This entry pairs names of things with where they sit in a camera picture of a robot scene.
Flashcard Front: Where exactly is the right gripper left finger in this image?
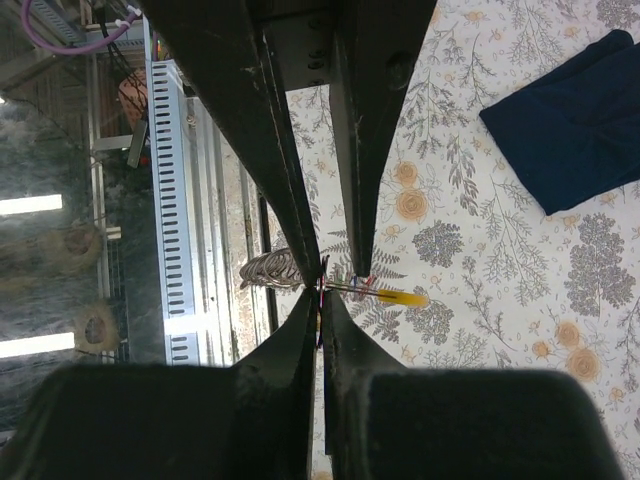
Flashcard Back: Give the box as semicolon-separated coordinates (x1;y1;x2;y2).
1;289;318;479

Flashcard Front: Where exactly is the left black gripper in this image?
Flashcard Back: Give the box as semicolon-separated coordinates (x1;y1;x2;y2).
141;0;436;283

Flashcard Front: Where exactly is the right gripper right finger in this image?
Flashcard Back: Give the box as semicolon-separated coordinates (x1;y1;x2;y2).
321;291;623;479

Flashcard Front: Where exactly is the key with yellow tag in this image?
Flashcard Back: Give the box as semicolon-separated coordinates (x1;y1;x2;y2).
326;282;430;308

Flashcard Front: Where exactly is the keyring with tagged keys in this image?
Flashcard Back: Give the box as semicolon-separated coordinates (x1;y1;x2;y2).
238;247;379;349

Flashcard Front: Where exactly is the folded navy blue cloth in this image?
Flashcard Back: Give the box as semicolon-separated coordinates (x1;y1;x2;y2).
480;30;639;215

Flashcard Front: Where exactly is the slotted white cable duct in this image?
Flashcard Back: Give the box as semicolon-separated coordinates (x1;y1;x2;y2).
147;59;201;366

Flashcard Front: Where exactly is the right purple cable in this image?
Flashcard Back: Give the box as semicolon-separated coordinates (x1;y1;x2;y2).
19;0;141;55

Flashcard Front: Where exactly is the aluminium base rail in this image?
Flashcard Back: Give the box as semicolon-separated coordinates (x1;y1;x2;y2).
186;97;271;366

